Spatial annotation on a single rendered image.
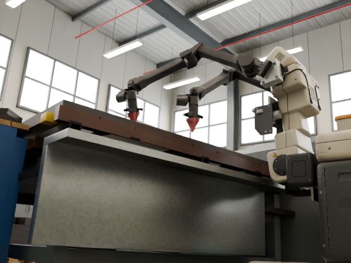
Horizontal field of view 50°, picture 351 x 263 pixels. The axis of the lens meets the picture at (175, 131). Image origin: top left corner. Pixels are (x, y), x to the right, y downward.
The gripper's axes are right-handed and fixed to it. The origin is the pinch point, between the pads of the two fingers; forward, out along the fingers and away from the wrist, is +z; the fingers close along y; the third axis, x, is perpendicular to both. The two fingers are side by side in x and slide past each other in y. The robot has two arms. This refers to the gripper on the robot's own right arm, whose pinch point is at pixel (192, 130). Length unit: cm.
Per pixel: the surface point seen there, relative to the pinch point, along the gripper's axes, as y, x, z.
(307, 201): -82, 20, 30
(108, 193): 57, 14, 43
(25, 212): -212, -809, -3
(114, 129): 55, 10, 16
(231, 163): -20.7, 10.5, 15.9
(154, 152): 48, 30, 27
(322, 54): -869, -362, -539
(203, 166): 20.6, 30.3, 27.8
